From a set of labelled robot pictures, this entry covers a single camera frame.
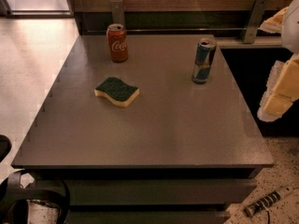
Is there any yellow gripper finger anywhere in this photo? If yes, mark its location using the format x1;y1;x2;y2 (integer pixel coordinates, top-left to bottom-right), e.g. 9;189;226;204
257;54;299;122
259;7;289;34

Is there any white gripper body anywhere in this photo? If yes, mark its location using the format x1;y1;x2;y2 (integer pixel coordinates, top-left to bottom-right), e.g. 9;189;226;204
281;0;299;53

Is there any blue silver redbull can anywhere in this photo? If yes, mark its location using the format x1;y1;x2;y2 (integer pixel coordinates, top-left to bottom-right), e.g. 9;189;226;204
192;37;217;84

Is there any red coca-cola can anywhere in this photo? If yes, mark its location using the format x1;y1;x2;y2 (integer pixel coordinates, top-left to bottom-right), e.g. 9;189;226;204
107;23;128;63

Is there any white power strip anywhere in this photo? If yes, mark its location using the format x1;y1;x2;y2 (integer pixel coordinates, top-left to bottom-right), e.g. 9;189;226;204
244;186;293;217

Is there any grey table drawer front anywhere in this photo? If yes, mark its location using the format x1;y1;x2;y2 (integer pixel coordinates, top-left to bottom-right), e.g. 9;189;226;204
66;179;256;206

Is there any green yellow sponge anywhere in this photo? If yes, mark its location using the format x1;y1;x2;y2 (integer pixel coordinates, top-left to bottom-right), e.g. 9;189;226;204
94;77;139;107

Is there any lower grey drawer front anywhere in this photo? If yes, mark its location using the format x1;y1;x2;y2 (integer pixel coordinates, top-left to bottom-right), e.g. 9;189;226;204
66;211;230;224

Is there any black chair base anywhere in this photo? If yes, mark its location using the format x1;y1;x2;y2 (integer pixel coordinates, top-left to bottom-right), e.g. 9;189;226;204
0;170;70;224

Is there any right metal wall bracket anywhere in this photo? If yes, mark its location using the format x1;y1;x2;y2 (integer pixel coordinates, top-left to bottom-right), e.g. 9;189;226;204
240;0;269;44

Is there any metal wall bracket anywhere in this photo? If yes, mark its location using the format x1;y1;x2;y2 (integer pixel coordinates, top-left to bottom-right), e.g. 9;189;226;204
240;0;269;44
110;0;125;25

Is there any left metal wall bracket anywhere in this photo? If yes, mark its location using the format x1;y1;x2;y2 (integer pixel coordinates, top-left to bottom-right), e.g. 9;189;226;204
110;0;125;25

